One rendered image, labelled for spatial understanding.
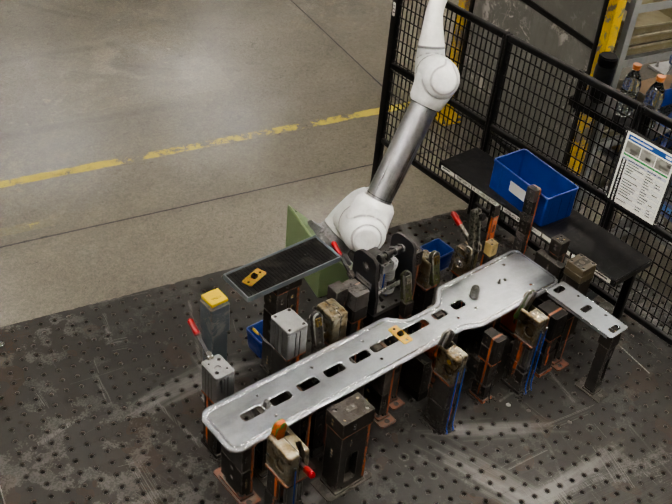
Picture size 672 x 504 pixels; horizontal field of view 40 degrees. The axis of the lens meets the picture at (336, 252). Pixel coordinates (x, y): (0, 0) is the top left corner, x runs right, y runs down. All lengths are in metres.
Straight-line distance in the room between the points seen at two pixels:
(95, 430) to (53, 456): 0.15
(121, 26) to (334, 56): 1.57
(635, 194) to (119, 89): 3.79
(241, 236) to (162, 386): 1.89
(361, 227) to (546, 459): 1.01
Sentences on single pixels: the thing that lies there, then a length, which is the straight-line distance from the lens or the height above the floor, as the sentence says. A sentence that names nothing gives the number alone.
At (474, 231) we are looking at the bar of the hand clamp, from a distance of 3.28.
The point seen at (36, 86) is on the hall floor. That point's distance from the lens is 6.42.
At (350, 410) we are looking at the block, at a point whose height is 1.03.
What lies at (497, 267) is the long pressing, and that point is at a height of 1.00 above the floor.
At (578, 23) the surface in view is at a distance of 5.06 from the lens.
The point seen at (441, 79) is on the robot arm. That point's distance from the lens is 3.26.
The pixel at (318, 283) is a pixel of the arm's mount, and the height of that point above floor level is 0.77.
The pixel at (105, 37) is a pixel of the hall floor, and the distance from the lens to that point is 7.00.
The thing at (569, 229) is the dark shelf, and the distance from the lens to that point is 3.60.
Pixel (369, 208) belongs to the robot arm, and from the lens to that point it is 3.35.
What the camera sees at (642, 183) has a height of 1.28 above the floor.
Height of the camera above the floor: 3.06
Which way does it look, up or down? 38 degrees down
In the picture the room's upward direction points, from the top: 6 degrees clockwise
